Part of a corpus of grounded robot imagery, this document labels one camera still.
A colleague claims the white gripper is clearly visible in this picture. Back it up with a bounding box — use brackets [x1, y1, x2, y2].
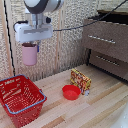
[13, 20, 54, 53]

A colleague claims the metal drawer handle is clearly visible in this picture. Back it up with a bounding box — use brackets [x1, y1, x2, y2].
[95, 54, 120, 67]
[88, 34, 117, 45]

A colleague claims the pink mug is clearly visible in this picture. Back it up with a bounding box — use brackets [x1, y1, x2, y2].
[21, 42, 39, 67]

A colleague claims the yellow red patterned box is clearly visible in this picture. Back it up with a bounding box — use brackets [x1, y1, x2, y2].
[69, 68, 92, 96]

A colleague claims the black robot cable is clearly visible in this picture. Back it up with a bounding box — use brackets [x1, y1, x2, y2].
[52, 0, 128, 33]

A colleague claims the brown wooden drawer cabinet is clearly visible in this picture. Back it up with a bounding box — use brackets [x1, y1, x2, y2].
[82, 9, 128, 83]

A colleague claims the red plastic bowl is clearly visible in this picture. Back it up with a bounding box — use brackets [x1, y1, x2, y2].
[61, 84, 82, 101]

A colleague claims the red plastic shopping basket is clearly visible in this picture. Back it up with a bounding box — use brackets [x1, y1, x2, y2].
[0, 74, 48, 128]

